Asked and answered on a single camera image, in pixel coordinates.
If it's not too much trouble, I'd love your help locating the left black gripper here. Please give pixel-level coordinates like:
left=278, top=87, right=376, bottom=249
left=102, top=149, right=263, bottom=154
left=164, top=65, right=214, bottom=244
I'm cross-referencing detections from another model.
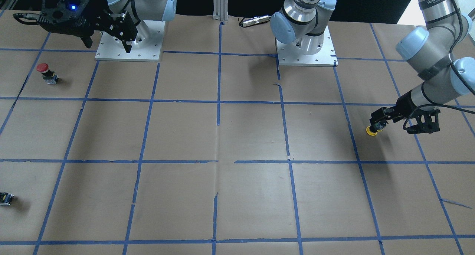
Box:
left=370, top=107, right=403, bottom=127

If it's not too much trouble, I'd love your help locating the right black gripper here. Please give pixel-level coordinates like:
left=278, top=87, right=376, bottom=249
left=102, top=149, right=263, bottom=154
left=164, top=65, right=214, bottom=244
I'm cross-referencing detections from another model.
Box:
left=37, top=0, right=138, bottom=53

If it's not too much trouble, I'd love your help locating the yellow push button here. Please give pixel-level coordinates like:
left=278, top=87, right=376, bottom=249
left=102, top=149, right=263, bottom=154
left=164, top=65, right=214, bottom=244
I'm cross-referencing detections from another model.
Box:
left=366, top=122, right=387, bottom=136

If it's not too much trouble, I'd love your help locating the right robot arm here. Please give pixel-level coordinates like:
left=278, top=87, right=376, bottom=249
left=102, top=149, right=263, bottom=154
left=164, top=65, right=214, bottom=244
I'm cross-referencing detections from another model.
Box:
left=35, top=0, right=177, bottom=53

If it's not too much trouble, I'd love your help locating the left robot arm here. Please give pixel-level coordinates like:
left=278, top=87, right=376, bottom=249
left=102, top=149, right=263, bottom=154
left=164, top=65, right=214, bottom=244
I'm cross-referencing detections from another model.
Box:
left=270, top=0, right=474, bottom=135

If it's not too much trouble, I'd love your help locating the red push button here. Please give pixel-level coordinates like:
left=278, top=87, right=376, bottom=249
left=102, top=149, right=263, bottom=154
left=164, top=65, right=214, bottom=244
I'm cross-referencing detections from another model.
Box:
left=36, top=63, right=58, bottom=85

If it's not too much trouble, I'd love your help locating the green push button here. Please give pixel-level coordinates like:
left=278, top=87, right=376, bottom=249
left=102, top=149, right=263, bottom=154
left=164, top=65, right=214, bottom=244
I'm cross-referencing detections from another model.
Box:
left=0, top=192, right=15, bottom=206

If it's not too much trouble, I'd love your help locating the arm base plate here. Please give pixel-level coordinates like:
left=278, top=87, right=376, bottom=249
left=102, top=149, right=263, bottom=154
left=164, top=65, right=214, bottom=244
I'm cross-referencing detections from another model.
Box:
left=275, top=26, right=339, bottom=67
left=95, top=20, right=167, bottom=62

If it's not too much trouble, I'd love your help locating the aluminium frame post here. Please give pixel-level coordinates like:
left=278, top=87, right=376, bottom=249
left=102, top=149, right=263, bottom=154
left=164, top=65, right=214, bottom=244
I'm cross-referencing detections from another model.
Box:
left=213, top=0, right=229, bottom=23

